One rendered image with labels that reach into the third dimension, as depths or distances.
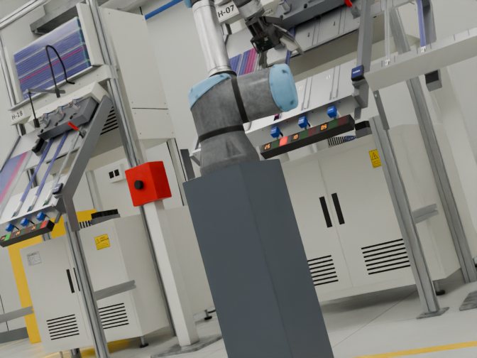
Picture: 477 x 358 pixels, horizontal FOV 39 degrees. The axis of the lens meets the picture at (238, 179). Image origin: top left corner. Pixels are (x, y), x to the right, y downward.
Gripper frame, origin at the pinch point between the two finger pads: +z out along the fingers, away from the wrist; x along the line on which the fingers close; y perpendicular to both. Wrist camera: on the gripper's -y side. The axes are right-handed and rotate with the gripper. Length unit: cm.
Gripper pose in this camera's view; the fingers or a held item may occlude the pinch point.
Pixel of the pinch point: (285, 62)
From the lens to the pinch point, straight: 227.9
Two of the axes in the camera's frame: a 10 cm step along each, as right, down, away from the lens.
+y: -3.1, 5.8, -7.5
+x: 8.0, -2.6, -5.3
